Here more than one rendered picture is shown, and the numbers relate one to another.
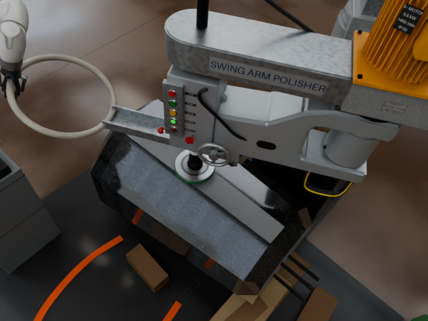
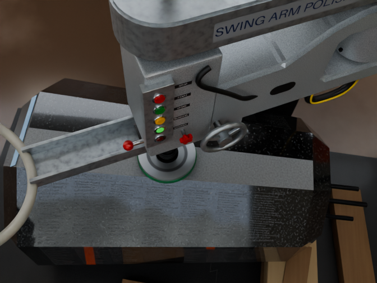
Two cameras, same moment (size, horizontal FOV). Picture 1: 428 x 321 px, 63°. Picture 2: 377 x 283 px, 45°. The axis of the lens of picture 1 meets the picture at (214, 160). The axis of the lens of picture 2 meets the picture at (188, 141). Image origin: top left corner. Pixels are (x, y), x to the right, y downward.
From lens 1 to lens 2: 65 cm
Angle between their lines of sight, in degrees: 21
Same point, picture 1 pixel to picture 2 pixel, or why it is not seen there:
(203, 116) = (201, 101)
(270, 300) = not seen: hidden behind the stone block
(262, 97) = not seen: hidden behind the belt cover
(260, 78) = (286, 17)
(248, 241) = (286, 202)
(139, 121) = (74, 146)
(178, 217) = (182, 227)
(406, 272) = not seen: outside the picture
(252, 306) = (297, 258)
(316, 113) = (349, 20)
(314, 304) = (342, 209)
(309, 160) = (331, 76)
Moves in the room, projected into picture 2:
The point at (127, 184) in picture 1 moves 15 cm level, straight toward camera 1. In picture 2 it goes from (84, 229) to (114, 252)
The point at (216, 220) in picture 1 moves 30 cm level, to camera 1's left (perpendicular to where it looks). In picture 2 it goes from (235, 202) to (165, 241)
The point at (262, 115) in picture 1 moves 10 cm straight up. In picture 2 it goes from (271, 55) to (279, 31)
